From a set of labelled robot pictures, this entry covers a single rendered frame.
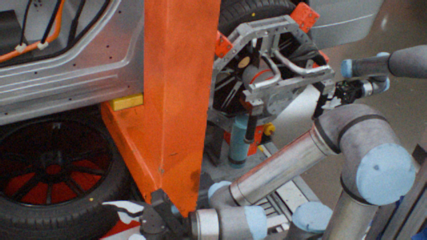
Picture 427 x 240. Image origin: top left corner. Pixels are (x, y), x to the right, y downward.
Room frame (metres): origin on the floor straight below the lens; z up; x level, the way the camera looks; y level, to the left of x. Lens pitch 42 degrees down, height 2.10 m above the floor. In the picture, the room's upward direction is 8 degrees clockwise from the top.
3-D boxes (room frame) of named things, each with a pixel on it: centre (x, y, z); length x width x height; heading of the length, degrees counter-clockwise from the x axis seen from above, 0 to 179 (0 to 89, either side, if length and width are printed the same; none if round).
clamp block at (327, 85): (1.65, -0.38, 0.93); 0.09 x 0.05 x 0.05; 34
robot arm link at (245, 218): (0.67, -0.07, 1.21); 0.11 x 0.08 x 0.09; 105
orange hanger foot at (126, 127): (1.51, 0.35, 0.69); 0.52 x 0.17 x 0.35; 34
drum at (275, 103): (1.66, -0.16, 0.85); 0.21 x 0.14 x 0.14; 34
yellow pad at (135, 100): (1.65, 0.45, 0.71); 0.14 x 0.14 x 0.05; 34
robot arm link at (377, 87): (1.79, -0.64, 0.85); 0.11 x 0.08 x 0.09; 124
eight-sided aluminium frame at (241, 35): (1.72, -0.12, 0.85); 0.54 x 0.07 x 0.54; 124
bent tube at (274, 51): (1.67, -0.27, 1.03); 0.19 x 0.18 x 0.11; 34
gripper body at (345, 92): (1.70, -0.51, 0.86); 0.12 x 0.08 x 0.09; 124
